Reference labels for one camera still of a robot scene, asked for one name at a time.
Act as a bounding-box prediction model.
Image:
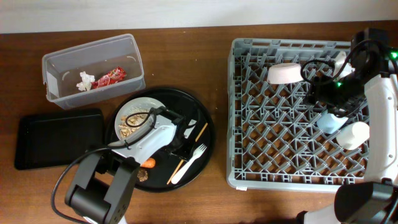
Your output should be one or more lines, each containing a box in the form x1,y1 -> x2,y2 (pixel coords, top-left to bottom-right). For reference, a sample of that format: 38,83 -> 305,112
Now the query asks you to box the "orange carrot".
141,157 -> 156,169

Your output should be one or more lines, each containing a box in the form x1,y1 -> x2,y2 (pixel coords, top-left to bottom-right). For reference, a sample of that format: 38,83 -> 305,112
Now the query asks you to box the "white cup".
336,121 -> 370,150

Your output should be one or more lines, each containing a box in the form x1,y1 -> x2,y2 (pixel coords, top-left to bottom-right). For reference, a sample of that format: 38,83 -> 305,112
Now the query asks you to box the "pink bowl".
267,63 -> 303,85

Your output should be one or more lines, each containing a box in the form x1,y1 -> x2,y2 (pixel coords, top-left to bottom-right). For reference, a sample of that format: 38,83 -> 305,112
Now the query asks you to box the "grey dishwasher rack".
226,38 -> 369,192

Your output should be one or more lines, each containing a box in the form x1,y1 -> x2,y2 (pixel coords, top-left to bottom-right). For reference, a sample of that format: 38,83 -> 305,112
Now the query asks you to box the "grey plate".
114,97 -> 164,140

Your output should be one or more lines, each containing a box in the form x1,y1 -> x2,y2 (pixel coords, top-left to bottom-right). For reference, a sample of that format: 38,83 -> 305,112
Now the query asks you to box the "brown walnut shell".
137,169 -> 149,182

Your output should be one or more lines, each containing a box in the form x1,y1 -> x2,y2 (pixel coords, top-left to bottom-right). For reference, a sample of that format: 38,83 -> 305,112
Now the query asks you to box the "red snack wrapper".
91,67 -> 126,89

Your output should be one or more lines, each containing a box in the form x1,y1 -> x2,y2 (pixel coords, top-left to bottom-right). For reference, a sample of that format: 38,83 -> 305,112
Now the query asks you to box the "black round tray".
104,87 -> 216,193

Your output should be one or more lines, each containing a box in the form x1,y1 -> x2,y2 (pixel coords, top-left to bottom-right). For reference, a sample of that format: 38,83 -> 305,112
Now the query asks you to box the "wooden chopstick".
167,123 -> 208,185

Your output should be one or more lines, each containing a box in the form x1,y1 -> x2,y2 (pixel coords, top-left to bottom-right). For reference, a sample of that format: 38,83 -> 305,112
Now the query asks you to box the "clear plastic bin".
42,34 -> 146,110

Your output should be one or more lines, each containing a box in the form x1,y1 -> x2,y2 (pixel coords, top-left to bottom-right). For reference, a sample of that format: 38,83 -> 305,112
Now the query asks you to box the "blue cup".
317,110 -> 348,134

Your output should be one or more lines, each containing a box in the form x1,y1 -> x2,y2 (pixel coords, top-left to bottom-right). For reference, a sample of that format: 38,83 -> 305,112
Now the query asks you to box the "peanut shells and rice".
116,107 -> 149,139

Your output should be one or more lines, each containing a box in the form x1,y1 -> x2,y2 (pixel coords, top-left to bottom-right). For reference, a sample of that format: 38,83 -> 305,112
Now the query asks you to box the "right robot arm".
296,28 -> 397,223

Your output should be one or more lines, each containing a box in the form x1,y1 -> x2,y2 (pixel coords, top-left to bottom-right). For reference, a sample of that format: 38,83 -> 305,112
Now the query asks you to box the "white plastic fork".
171,144 -> 207,184

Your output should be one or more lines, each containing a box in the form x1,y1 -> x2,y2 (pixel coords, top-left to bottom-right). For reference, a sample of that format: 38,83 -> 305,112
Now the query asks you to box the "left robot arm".
65,106 -> 201,223

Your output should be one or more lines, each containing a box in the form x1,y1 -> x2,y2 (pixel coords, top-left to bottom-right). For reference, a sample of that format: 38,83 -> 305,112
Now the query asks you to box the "black rectangular tray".
14,108 -> 104,170

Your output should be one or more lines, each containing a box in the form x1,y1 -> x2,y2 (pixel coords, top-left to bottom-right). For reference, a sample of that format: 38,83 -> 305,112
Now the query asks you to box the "white tissue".
76,72 -> 95,91

